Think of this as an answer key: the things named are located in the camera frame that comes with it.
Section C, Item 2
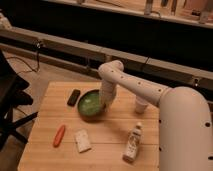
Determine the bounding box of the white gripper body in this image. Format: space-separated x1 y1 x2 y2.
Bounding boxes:
99 88 116 109

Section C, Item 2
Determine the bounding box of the green ceramic bowl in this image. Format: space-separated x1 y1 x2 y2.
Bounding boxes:
77 89 104 118

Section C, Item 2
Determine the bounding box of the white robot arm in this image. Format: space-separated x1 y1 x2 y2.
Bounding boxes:
98 60 213 171

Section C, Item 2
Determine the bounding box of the black rectangular remote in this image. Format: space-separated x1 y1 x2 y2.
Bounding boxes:
67 89 80 106

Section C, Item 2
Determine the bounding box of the white paper cup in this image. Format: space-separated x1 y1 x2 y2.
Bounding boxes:
135 96 148 114

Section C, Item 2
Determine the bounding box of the white plastic bottle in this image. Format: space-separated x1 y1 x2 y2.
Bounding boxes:
123 122 142 162

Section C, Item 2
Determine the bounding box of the orange carrot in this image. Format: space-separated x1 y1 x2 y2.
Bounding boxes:
53 125 66 147

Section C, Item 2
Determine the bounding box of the black office chair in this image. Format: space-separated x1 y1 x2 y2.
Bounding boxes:
0 50 38 153

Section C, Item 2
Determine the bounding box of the black cable on floor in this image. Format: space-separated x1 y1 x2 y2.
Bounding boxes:
4 39 45 76

